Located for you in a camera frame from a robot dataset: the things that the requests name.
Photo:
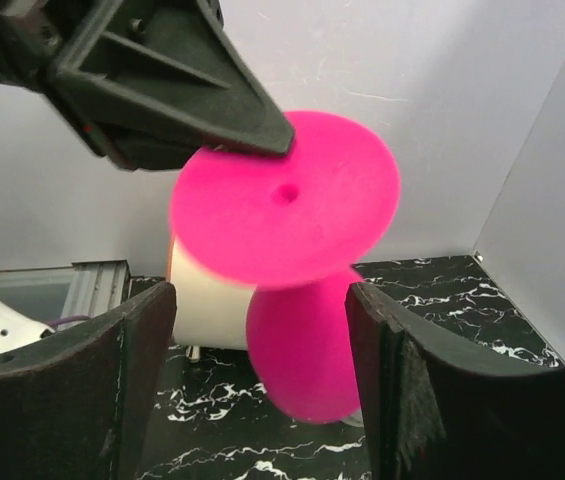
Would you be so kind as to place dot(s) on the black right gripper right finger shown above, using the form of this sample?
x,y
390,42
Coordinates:
x,y
436,405

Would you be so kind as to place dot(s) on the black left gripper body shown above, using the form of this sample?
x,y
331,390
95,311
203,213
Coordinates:
x,y
112,47

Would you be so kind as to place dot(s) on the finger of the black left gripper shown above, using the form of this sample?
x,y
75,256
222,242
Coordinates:
x,y
242,118
133,150

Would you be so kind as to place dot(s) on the white orange appliance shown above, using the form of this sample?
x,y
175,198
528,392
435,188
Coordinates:
x,y
211,311

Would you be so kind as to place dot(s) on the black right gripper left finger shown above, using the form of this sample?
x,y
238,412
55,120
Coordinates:
x,y
76,404

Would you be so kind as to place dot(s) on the magenta wine glass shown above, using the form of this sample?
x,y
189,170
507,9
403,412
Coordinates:
x,y
291,229

